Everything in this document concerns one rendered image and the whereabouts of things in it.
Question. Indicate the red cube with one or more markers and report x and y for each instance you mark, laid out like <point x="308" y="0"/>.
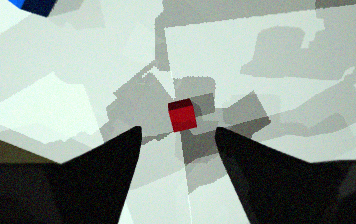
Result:
<point x="182" y="115"/>

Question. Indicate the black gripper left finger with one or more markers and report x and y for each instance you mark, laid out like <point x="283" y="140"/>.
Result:
<point x="88" y="189"/>

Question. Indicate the blue cube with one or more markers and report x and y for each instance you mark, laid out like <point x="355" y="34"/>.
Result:
<point x="38" y="7"/>

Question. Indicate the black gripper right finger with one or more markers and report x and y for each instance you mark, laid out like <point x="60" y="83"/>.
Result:
<point x="277" y="188"/>

